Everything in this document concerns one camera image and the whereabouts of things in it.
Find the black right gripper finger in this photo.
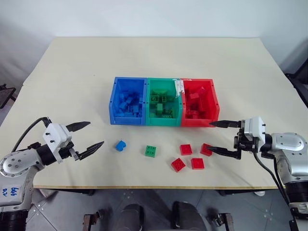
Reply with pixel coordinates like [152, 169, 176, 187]
[209, 119, 242, 129]
[207, 145, 242, 160]

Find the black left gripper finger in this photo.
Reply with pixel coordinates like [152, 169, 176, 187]
[65, 121, 91, 133]
[77, 141, 105, 161]

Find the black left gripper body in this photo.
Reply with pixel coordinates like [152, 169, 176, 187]
[58, 141, 82, 162]

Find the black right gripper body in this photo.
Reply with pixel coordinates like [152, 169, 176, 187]
[233, 119, 260, 155]

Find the red square toy brick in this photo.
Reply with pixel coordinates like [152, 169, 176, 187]
[190, 157, 205, 170]
[170, 157, 187, 173]
[180, 143, 194, 156]
[200, 143, 214, 157]

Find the red plastic bin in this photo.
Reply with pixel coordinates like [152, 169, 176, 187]
[180, 77, 221, 128]

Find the blue notched toy brick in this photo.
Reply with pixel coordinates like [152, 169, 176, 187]
[115, 139, 128, 153]

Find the blue plastic bin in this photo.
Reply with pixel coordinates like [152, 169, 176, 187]
[108, 77, 148, 126]

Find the red slanted toy brick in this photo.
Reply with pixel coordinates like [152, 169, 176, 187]
[198, 86, 208, 102]

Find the black table crossbar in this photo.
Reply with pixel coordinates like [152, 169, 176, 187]
[54, 189, 96, 196]
[217, 190, 256, 196]

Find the green square toy brick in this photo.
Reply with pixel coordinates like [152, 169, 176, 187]
[144, 145, 157, 158]

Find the torn white bin label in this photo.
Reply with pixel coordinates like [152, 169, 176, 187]
[173, 78, 185, 98]

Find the green plastic bin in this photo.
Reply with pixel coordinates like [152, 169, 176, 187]
[144, 77, 184, 127]

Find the dark rounded shape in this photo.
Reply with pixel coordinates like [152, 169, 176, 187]
[171, 201, 202, 231]
[119, 204, 145, 231]

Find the black metal stand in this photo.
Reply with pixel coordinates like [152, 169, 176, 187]
[0, 83, 17, 111]

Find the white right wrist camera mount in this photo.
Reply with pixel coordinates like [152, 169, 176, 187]
[241, 116, 267, 143]

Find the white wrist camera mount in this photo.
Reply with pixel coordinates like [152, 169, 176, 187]
[241, 116, 267, 143]
[42, 123, 73, 165]

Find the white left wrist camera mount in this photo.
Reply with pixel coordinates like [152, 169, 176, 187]
[42, 123, 73, 165]

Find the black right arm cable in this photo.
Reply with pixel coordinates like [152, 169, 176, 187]
[252, 150, 300, 231]

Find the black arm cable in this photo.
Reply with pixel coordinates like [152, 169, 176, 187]
[252, 150, 300, 231]
[11, 116, 52, 154]

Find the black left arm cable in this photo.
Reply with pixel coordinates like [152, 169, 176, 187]
[11, 116, 52, 154]

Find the brown table foot bracket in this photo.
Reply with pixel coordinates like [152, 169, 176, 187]
[208, 208, 234, 231]
[82, 208, 109, 231]

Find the black furniture frame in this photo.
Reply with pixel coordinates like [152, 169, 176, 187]
[284, 38, 308, 107]

